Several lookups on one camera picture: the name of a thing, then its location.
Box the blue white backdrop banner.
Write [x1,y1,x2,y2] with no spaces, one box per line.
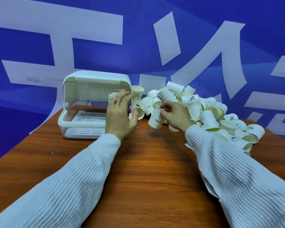
[0,0,285,166]

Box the person's left hand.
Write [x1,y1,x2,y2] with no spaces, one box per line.
[105,89,140,142]

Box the person's left forearm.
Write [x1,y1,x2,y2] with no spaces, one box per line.
[0,133,122,228]

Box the pile of white paper cups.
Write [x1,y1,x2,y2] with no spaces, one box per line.
[132,81,266,157]

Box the person's right hand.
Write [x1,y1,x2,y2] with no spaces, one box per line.
[160,101,194,133]

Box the white cup storage box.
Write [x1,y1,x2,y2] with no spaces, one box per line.
[58,70,133,140]

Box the person's right forearm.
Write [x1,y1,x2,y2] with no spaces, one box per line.
[185,124,285,228]

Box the white slotted drain tray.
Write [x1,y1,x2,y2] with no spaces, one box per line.
[72,111,108,124]

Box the white smiley paper cup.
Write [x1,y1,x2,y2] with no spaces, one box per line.
[148,104,168,129]

